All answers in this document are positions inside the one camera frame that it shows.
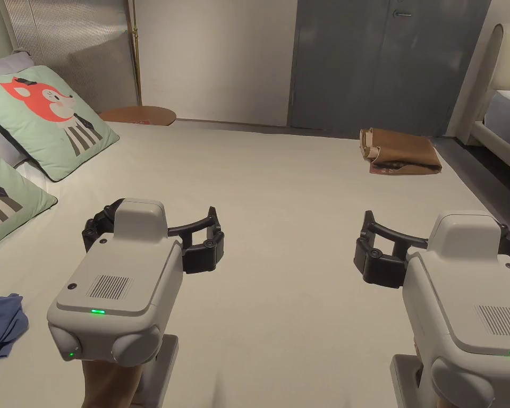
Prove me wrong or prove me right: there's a dark blue garment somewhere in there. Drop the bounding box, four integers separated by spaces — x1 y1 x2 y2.
0 291 30 363

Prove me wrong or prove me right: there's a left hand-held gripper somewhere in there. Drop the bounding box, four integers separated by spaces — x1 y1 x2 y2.
46 197 226 408

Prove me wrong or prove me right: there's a grey ribbed panel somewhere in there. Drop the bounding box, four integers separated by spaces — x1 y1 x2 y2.
7 0 140 115

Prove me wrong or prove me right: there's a grey double door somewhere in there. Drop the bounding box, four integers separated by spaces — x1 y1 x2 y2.
288 0 492 138

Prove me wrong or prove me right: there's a bed with beige sheet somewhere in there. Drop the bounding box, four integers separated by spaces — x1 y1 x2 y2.
0 120 510 408

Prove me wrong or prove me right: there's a round wooden side table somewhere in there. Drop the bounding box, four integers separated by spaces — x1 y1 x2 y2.
98 106 177 128

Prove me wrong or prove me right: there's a white pillow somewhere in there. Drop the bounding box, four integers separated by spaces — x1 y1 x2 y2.
0 50 36 80
0 114 48 190

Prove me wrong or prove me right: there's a brass lamp pole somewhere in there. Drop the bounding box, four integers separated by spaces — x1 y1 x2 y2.
129 0 144 108

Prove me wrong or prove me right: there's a green cushion with striped print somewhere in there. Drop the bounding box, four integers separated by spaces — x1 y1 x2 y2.
0 141 60 256

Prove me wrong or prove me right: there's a beige arched headboard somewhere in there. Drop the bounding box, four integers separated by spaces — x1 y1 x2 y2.
452 23 510 145

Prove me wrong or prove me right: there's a person's left hand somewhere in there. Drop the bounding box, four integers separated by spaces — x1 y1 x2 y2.
80 353 145 408

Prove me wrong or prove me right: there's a green cushion with fox print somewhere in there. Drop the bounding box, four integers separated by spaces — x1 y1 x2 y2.
0 65 121 183

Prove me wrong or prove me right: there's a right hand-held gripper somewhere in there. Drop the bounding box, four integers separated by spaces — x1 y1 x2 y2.
354 210 510 408

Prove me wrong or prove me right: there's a beige bed with grey mattress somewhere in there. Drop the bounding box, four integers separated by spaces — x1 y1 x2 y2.
469 70 510 169

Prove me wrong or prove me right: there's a person's right hand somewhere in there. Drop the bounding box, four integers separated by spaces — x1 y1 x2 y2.
422 354 441 408

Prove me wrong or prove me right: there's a brown paper bag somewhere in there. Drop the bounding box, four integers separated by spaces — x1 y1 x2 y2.
359 127 444 176

